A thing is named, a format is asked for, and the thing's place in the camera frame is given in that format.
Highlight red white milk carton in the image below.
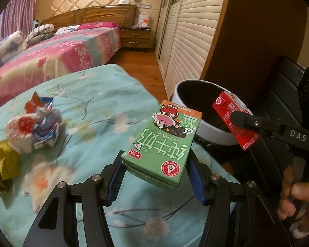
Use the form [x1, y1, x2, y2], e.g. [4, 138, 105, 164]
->
[212, 91, 261, 150]

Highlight blue plastic wrapper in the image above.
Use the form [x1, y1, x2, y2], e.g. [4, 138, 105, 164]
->
[32, 107, 62, 149]

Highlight green milk carton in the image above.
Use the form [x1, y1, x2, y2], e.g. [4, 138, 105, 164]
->
[122, 100, 202, 190]

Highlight red blue snack bag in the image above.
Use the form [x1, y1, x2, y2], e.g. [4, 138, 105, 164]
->
[24, 91, 53, 113]

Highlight white round trash bin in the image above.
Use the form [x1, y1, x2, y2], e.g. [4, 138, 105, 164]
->
[171, 79, 250, 146]

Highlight bare right hand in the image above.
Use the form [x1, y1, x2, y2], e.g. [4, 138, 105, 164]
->
[277, 166, 309, 234]

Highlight brown wooden door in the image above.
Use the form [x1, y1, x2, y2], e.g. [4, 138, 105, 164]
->
[200, 0, 307, 101]

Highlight gold crumpled wrapper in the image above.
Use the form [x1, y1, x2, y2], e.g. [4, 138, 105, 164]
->
[0, 139, 20, 194]

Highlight red snack wrapper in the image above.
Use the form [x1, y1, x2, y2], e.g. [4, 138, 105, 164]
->
[4, 113, 37, 154]

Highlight teal floral bedsheet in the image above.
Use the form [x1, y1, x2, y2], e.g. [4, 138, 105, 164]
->
[0, 63, 242, 247]

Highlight white louvered wardrobe doors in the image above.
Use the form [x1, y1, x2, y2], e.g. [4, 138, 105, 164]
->
[155, 0, 224, 97]

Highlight white bag on nightstand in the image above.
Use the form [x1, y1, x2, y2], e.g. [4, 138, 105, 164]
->
[138, 14, 150, 30]

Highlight wooden nightstand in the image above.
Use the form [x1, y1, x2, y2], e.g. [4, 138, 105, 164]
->
[121, 28, 151, 49]

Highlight pink floral bed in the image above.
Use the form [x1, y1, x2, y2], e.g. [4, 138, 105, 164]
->
[0, 27, 122, 106]

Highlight folded patterned quilt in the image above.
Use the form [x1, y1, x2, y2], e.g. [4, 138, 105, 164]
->
[0, 31, 27, 67]

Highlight wooden headboard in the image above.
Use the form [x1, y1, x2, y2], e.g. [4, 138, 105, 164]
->
[39, 5, 137, 30]

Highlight folded grey white quilt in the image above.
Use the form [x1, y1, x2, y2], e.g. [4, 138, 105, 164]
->
[23, 23, 54, 47]

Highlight pink pillow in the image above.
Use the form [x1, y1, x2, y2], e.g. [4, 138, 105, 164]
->
[77, 22, 119, 31]

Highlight pink curtain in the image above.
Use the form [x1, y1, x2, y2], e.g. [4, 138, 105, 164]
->
[0, 0, 35, 41]

